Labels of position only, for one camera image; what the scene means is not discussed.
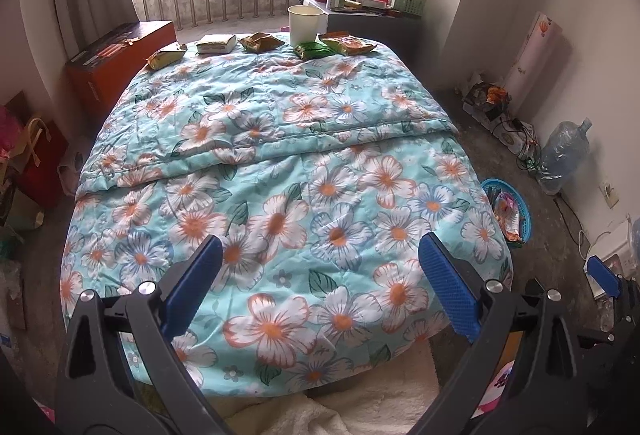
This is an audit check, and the purple pink snack bag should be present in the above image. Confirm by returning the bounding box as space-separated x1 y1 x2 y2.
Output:
492 191 522 243

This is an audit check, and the white water dispenser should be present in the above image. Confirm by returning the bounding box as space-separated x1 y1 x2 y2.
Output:
584 218 639 301

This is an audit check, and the pink floral pillow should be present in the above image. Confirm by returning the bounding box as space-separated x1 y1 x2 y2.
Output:
473 360 514 418

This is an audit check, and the blue plastic waste basket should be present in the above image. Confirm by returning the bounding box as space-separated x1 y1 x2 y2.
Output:
480 178 533 249

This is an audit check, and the large clear water jug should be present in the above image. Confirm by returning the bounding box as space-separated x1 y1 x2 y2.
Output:
537 117 592 195

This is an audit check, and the floral blue quilt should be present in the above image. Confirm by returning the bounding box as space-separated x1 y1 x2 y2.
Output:
60 44 512 397

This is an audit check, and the white power strip box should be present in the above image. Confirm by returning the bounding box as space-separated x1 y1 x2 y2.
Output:
462 100 539 155

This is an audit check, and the red gift bag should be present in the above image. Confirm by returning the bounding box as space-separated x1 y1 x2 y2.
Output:
1 91 68 210

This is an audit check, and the orange red box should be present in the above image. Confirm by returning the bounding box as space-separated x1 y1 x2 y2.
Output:
65 21 176 122

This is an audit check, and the yellow snack packet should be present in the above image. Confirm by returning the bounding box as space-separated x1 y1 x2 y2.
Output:
146 42 188 71

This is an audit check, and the rolled floral wallpaper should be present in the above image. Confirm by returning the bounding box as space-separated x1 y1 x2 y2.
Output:
503 11 563 114

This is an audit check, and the white cream snack packet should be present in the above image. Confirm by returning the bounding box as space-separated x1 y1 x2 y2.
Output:
196 34 238 54

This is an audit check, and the brown snack packet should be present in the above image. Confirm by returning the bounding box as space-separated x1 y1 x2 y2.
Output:
240 32 284 54

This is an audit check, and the grey cabinet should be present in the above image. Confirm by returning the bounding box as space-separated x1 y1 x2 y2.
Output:
304 0 422 68

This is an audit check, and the green small snack packet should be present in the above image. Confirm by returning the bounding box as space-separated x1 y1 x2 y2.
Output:
293 40 335 61

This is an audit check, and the orange snack packet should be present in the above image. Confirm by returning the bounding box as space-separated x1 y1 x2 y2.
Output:
318 32 376 57

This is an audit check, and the green plastic basket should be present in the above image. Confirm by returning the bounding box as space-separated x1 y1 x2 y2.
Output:
392 0 426 18

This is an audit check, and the white paper cup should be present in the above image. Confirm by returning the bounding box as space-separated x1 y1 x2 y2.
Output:
288 5 324 47

